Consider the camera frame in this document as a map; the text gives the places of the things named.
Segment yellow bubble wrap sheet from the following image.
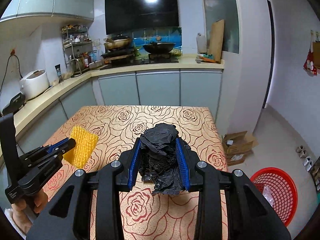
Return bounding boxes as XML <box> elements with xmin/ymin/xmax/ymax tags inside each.
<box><xmin>63</xmin><ymin>126</ymin><xmax>99</xmax><ymax>168</ymax></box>

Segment black plastic bag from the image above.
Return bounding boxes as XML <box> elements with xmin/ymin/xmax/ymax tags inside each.
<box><xmin>138</xmin><ymin>123</ymin><xmax>186</xmax><ymax>196</ymax></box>

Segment person's left hand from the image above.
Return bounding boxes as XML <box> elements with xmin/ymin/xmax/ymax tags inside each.
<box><xmin>11</xmin><ymin>189</ymin><xmax>48</xmax><ymax>234</ymax></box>

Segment cardboard box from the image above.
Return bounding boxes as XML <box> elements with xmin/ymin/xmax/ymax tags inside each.
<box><xmin>222</xmin><ymin>131</ymin><xmax>258</xmax><ymax>166</ymax></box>

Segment rose patterned tablecloth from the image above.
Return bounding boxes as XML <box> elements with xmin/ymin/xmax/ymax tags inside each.
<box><xmin>48</xmin><ymin>106</ymin><xmax>227</xmax><ymax>239</ymax></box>

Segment white rice cooker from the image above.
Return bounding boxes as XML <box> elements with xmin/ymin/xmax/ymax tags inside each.
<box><xmin>19</xmin><ymin>69</ymin><xmax>49</xmax><ymax>101</ymax></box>

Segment black seasoning bottle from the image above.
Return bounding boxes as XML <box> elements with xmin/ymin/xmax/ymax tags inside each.
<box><xmin>55</xmin><ymin>64</ymin><xmax>63</xmax><ymax>83</ymax></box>

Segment red plastic mesh basket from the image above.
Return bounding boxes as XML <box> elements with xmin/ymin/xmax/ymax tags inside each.
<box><xmin>251</xmin><ymin>167</ymin><xmax>298</xmax><ymax>226</ymax></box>

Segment grey base cabinets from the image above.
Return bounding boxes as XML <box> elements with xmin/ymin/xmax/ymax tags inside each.
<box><xmin>14</xmin><ymin>70</ymin><xmax>222</xmax><ymax>154</ymax></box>

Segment metal spice rack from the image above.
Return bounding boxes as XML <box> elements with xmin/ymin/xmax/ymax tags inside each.
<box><xmin>61</xmin><ymin>24</ymin><xmax>93</xmax><ymax>77</ymax></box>

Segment beige frying pan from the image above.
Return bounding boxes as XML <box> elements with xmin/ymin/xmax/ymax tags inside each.
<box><xmin>104</xmin><ymin>36</ymin><xmax>131</xmax><ymax>51</ymax></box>

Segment black wok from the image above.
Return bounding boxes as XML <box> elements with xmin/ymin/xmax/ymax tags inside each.
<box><xmin>143</xmin><ymin>42</ymin><xmax>175</xmax><ymax>54</ymax></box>

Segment white plastic jug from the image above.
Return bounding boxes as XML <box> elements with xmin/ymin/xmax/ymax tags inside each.
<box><xmin>196</xmin><ymin>33</ymin><xmax>207</xmax><ymax>54</ymax></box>

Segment wooden cutting board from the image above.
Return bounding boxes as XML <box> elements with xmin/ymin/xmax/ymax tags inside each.
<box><xmin>208</xmin><ymin>20</ymin><xmax>225</xmax><ymax>63</ymax></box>

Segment red hanging decoration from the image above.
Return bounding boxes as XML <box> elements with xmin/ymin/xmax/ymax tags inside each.
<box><xmin>303</xmin><ymin>49</ymin><xmax>317</xmax><ymax>76</ymax></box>

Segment black range hood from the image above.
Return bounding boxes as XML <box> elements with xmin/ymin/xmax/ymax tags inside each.
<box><xmin>105</xmin><ymin>0</ymin><xmax>180</xmax><ymax>35</ymax></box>

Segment black kettle handle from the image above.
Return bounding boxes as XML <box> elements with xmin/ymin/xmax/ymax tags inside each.
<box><xmin>1</xmin><ymin>93</ymin><xmax>26</xmax><ymax>116</ymax></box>

